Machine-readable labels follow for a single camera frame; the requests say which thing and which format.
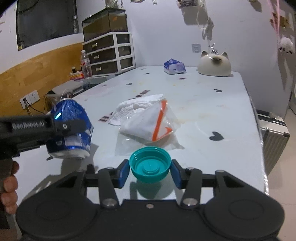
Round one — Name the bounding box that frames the crushed blue soda can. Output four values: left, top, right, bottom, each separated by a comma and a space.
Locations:
46, 98, 93, 159

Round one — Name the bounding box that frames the teal plastic lid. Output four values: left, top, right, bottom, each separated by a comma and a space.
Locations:
129, 147, 171, 184

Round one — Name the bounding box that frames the person's left hand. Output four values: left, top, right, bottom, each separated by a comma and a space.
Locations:
1, 161, 19, 214

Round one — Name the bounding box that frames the upright water bottle red label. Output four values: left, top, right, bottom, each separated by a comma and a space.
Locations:
80, 50, 92, 78

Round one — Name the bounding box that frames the clear zip bag with tissue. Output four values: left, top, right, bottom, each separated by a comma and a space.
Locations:
108, 94, 184, 156

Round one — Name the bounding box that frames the white plastic drawer unit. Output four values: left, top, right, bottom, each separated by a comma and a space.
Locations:
82, 32, 136, 77

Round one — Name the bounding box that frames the cream ribbed suitcase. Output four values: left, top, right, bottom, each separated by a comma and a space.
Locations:
256, 109, 290, 176

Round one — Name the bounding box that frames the glass fish tank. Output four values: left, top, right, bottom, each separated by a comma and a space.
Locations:
82, 8, 128, 42

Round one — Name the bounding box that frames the blue white tissue pack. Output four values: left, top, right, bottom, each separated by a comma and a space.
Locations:
164, 59, 186, 75

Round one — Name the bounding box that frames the white cat-shaped ceramic jar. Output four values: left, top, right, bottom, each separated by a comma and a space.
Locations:
197, 51, 231, 77

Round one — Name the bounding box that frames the white plush sheep toy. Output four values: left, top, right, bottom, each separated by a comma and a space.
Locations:
279, 37, 294, 54

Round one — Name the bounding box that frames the white wall power socket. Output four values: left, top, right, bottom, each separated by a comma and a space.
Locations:
20, 90, 40, 109

